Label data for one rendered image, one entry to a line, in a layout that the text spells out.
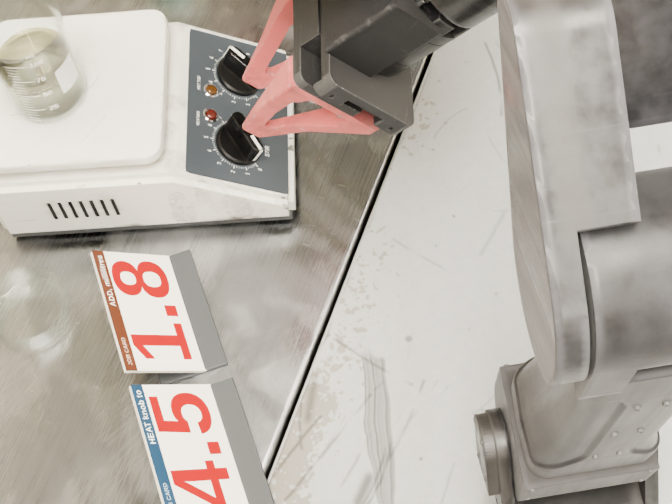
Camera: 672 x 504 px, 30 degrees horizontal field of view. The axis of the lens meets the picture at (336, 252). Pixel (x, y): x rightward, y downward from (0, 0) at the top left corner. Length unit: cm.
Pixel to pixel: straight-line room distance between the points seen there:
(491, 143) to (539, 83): 52
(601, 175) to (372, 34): 30
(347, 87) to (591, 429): 24
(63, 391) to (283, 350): 14
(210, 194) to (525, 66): 48
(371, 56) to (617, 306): 32
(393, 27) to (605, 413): 25
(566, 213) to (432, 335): 45
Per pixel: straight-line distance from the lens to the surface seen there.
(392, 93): 69
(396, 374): 80
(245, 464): 79
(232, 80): 86
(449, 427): 79
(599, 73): 37
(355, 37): 65
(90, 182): 82
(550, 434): 58
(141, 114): 82
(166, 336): 81
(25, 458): 82
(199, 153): 82
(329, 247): 85
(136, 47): 85
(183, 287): 84
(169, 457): 76
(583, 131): 37
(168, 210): 84
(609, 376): 40
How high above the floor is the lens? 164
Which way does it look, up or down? 61 degrees down
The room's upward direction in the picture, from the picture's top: 9 degrees counter-clockwise
